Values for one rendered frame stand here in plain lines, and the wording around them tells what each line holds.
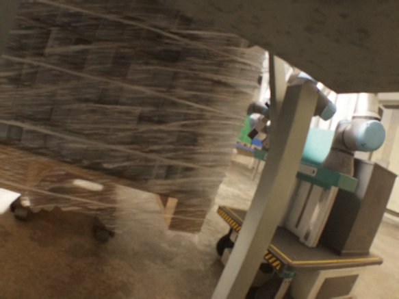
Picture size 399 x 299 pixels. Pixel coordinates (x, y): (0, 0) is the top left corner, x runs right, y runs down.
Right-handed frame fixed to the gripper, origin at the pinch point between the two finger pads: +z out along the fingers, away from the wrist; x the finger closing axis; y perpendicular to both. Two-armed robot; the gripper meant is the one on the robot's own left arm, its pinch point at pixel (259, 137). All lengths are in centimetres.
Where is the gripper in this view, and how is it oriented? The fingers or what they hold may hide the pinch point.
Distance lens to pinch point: 83.7
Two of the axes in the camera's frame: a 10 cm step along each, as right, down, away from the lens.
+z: -6.7, 7.4, 0.9
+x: 1.4, 2.4, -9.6
